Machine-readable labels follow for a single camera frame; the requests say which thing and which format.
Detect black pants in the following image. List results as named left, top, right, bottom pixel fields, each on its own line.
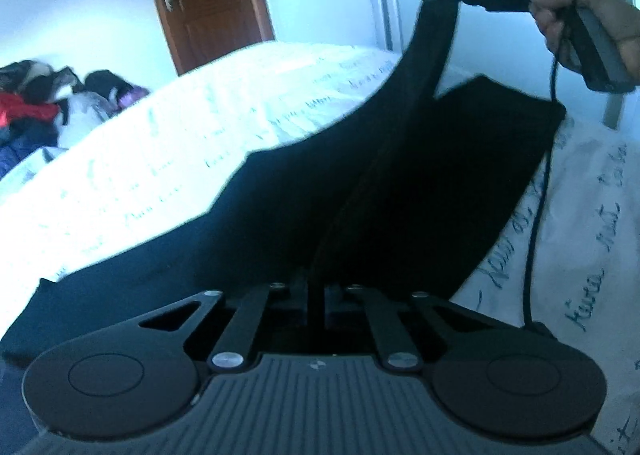
left=0, top=0, right=568, bottom=373

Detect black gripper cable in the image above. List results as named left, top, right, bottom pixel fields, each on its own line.
left=522, top=52, right=562, bottom=328

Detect white script-printed blanket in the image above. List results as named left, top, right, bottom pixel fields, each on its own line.
left=0, top=40, right=640, bottom=455

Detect pile of clothes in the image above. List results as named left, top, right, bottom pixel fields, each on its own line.
left=0, top=58, right=151, bottom=176

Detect person's right hand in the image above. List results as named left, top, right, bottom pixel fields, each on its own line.
left=528, top=0, right=592, bottom=57

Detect person's right forearm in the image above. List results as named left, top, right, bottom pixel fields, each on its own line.
left=575, top=0, right=640, bottom=82

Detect purple bag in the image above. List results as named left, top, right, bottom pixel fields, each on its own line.
left=117, top=86, right=150, bottom=109

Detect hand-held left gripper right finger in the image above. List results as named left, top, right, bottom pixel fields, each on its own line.
left=323, top=282, right=494, bottom=369

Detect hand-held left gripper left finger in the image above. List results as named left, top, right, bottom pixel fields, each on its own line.
left=139, top=280, right=310, bottom=369

